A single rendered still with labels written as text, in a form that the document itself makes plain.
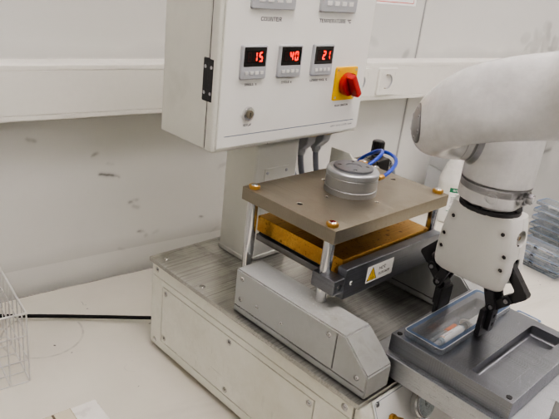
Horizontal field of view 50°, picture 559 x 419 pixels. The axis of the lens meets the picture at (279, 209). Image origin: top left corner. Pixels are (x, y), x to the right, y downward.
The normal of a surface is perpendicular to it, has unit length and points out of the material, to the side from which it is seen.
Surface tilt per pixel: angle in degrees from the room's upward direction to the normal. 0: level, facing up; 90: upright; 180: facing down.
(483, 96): 71
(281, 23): 90
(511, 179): 90
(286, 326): 90
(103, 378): 0
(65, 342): 0
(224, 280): 0
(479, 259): 93
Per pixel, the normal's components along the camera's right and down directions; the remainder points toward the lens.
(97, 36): 0.61, 0.36
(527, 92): -0.68, -0.11
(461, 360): 0.11, -0.92
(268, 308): -0.72, 0.19
